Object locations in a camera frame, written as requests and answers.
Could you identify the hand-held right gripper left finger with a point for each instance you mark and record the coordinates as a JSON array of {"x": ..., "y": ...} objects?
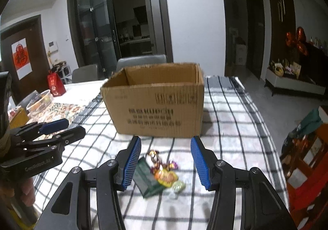
[{"x": 131, "y": 163}]

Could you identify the grey dining chair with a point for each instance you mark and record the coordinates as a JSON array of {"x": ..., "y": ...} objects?
[
  {"x": 141, "y": 62},
  {"x": 25, "y": 99},
  {"x": 85, "y": 73}
]

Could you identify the red gift bag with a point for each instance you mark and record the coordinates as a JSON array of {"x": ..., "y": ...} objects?
[{"x": 55, "y": 85}]

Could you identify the brown cardboard box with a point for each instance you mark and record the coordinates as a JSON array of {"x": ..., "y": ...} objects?
[{"x": 153, "y": 107}]

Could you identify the wooden chair with red boxes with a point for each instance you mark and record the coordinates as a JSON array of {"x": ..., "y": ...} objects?
[{"x": 310, "y": 168}]

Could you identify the green cloth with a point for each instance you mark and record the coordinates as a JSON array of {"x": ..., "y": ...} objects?
[{"x": 310, "y": 122}]

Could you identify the red character wall poster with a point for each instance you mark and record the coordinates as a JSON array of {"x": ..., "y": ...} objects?
[{"x": 21, "y": 58}]

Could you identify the dark sideboard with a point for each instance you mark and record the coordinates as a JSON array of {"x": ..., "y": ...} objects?
[{"x": 315, "y": 63}]

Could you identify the dark brown entrance door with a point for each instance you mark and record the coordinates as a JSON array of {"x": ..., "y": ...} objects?
[{"x": 38, "y": 53}]

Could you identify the dark interior door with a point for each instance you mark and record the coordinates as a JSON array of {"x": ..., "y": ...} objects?
[{"x": 255, "y": 35}]

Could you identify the purple candy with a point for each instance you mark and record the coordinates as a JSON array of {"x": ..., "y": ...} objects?
[{"x": 173, "y": 164}]

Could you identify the floral patterned table runner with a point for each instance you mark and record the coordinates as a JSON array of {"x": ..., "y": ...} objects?
[{"x": 66, "y": 110}]

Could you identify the red gold candy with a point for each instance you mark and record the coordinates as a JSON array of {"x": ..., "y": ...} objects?
[{"x": 153, "y": 157}]

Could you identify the person's left hand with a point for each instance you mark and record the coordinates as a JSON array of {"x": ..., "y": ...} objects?
[{"x": 27, "y": 191}]

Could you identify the white wall intercom panel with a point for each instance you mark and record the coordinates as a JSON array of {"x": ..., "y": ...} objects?
[{"x": 53, "y": 46}]

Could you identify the red foil balloons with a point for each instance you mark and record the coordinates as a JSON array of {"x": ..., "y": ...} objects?
[{"x": 297, "y": 40}]

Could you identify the silver refrigerator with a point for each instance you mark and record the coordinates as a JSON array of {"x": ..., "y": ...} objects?
[{"x": 151, "y": 14}]

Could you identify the pale green candy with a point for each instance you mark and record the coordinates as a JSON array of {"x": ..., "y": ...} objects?
[{"x": 178, "y": 187}]

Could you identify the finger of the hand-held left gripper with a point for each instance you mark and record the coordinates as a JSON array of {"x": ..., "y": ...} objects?
[
  {"x": 71, "y": 135},
  {"x": 55, "y": 125}
]

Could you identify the cluttered shoe rack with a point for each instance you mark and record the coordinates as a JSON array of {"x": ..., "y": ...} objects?
[{"x": 61, "y": 71}]

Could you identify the tall dark cabinet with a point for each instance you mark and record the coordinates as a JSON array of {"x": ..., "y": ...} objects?
[{"x": 279, "y": 14}]

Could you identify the orange yellow candy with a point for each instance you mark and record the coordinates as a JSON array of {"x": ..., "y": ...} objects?
[{"x": 165, "y": 176}]

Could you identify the white low bench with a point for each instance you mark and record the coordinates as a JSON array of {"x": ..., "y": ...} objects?
[{"x": 294, "y": 86}]

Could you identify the green snack packet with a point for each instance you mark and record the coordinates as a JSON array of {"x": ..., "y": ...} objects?
[{"x": 146, "y": 178}]

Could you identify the floral tissue pouch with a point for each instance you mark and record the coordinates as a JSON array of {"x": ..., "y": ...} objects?
[{"x": 15, "y": 110}]

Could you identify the black white plaid tablecloth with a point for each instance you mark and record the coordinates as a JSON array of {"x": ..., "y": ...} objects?
[{"x": 230, "y": 127}]

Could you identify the white lettered tablecloth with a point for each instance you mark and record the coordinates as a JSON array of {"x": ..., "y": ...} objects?
[{"x": 82, "y": 91}]

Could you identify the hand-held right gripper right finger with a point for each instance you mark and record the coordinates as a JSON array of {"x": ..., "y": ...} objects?
[{"x": 201, "y": 163}]

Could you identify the dark framed sliding glass door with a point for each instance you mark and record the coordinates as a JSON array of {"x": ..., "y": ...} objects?
[{"x": 94, "y": 19}]

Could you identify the white plastic basket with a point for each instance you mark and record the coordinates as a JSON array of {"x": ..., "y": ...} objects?
[{"x": 41, "y": 104}]

